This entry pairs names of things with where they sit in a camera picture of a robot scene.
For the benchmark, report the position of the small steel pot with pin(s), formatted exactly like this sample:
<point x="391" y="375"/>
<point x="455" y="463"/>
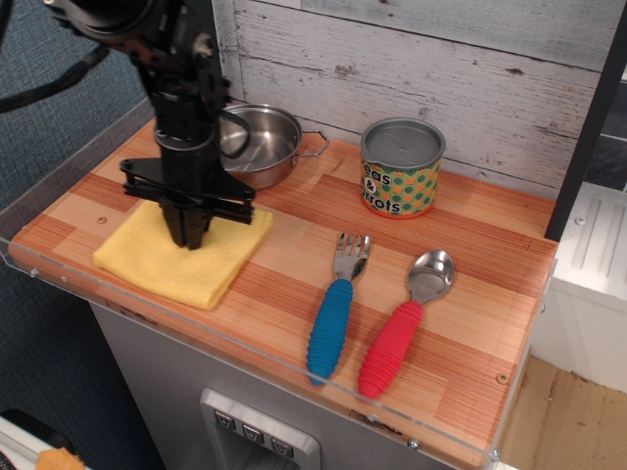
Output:
<point x="260" y="144"/>

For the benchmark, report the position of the clear acrylic guard rail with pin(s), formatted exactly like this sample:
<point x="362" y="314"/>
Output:
<point x="449" y="402"/>

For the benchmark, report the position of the white side cabinet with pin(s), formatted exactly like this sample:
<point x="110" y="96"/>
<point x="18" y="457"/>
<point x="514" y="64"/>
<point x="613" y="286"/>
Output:
<point x="581" y="323"/>

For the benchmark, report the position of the black and orange bag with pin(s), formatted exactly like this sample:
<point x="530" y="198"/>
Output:
<point x="27" y="443"/>

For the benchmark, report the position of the peas and carrots can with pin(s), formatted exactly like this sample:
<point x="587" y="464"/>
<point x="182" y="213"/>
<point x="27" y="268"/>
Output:
<point x="401" y="166"/>

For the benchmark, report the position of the black right vertical post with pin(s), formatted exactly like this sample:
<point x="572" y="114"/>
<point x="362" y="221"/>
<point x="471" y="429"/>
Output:
<point x="591" y="130"/>

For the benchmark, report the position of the yellow cloth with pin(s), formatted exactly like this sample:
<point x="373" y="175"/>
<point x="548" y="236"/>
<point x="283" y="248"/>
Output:
<point x="142" y="253"/>

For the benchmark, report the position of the silver button panel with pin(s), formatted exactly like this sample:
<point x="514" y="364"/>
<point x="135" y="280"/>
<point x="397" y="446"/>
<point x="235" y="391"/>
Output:
<point x="245" y="438"/>

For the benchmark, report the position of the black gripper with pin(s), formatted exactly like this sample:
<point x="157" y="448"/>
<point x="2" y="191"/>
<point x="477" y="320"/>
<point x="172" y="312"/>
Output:
<point x="189" y="174"/>

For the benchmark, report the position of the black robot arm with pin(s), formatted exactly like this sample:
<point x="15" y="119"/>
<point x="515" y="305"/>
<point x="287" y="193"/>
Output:
<point x="174" y="47"/>

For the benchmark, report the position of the red handled spoon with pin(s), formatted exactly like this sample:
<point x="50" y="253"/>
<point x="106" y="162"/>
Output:
<point x="430" y="278"/>

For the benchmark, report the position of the blue handled fork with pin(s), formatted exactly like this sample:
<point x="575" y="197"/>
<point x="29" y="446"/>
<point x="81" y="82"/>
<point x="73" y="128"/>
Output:
<point x="328" y="336"/>

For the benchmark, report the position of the grey toy cabinet front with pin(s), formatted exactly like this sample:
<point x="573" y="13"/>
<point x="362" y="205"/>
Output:
<point x="166" y="378"/>

